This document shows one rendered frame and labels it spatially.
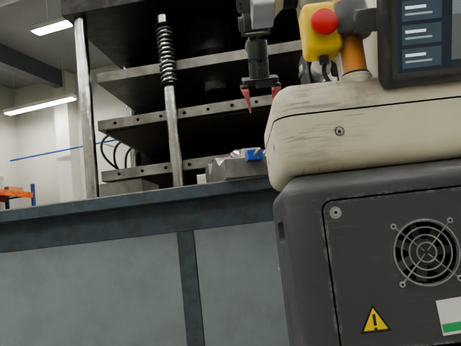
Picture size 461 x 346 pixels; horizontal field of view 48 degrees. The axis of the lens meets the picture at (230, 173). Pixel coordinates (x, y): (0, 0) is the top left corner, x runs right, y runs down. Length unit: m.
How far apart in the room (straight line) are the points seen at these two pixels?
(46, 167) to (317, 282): 10.17
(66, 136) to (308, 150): 9.57
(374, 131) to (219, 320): 0.98
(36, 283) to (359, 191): 1.25
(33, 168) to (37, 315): 9.26
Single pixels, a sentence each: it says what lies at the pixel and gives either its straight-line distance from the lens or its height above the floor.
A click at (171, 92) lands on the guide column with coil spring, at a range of 2.48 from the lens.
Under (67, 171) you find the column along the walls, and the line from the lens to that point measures 10.05.
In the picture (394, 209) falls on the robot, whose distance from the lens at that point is 0.69.
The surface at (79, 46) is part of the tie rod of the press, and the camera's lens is 2.69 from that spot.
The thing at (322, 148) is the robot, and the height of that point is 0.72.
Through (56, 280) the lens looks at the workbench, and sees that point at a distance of 1.70.
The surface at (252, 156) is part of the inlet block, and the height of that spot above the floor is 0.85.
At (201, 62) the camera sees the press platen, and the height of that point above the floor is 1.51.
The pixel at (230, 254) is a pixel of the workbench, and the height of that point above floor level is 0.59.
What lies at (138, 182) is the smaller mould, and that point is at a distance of 1.77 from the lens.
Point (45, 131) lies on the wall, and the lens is 10.87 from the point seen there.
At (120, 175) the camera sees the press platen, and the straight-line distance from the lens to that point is 2.53.
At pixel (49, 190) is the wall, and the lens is 10.64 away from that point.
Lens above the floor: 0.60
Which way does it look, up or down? 8 degrees up
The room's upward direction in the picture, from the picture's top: 6 degrees counter-clockwise
